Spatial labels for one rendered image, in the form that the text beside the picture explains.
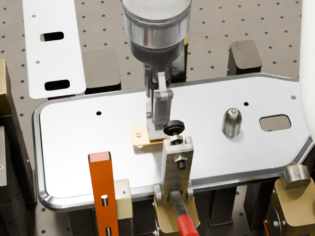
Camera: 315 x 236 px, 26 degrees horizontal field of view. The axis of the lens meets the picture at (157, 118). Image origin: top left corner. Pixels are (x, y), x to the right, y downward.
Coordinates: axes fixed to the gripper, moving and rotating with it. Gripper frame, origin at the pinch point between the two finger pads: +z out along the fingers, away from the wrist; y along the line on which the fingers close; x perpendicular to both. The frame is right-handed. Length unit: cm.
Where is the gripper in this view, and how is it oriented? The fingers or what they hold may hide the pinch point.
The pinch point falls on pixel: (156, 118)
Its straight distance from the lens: 108.7
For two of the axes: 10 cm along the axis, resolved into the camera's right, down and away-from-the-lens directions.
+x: -9.9, 1.3, -1.0
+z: 0.0, 6.1, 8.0
